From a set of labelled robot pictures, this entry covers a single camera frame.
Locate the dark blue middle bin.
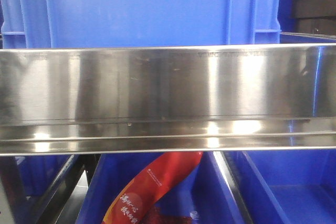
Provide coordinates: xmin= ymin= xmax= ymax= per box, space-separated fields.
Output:
xmin=76 ymin=152 xmax=244 ymax=223

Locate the dark blue bin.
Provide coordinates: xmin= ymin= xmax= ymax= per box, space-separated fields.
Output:
xmin=15 ymin=155 xmax=69 ymax=197
xmin=76 ymin=152 xmax=244 ymax=223
xmin=225 ymin=150 xmax=335 ymax=223

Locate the dark blue right bin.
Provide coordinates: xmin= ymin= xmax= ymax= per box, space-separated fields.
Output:
xmin=225 ymin=150 xmax=335 ymax=223

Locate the dark blue left bin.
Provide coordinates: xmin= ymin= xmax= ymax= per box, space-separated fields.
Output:
xmin=15 ymin=155 xmax=69 ymax=197

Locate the metal divider bar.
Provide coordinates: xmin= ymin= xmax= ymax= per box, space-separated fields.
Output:
xmin=213 ymin=151 xmax=254 ymax=223

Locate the red printed snack package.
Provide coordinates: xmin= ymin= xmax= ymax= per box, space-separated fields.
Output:
xmin=102 ymin=151 xmax=203 ymax=223

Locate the light blue plastic crate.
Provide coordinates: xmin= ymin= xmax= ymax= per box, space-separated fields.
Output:
xmin=1 ymin=0 xmax=281 ymax=48

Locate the stainless steel shelf rail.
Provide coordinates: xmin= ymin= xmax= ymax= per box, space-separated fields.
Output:
xmin=1 ymin=43 xmax=335 ymax=156

